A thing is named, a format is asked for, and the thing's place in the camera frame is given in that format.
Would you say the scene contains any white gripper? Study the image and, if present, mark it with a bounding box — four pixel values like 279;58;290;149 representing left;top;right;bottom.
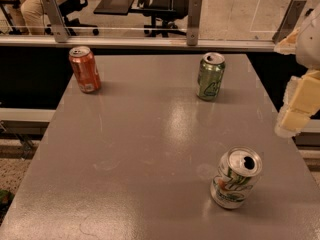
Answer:
274;4;320;138

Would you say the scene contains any white 7up can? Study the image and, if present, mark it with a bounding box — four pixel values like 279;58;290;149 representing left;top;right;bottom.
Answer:
210;147;263;209

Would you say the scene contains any green soda can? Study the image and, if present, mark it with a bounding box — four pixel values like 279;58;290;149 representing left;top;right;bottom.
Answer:
197;52;225;101

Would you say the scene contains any orange-red coke can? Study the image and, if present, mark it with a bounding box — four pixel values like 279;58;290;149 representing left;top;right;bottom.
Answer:
69;46;101;93

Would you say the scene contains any black office chair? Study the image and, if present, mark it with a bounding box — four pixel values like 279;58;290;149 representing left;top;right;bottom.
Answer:
136;0;203;38

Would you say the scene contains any black side table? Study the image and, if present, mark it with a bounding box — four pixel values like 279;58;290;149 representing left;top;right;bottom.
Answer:
93;0;134;15

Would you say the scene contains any black rolling chair left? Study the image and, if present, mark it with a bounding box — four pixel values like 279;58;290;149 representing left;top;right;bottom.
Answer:
59;0;99;36

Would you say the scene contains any right metal rail bracket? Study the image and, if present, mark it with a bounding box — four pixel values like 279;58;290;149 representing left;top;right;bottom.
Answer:
272;0;307;44

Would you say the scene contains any metal rail bracket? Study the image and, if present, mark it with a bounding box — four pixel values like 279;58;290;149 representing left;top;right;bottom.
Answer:
186;0;202;46
41;0;69;43
272;0;307;44

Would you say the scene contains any middle metal rail bracket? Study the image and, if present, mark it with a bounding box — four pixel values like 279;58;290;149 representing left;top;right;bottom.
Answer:
186;0;202;46

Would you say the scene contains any left metal rail bracket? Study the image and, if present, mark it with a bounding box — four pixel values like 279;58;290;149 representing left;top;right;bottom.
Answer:
41;0;69;43

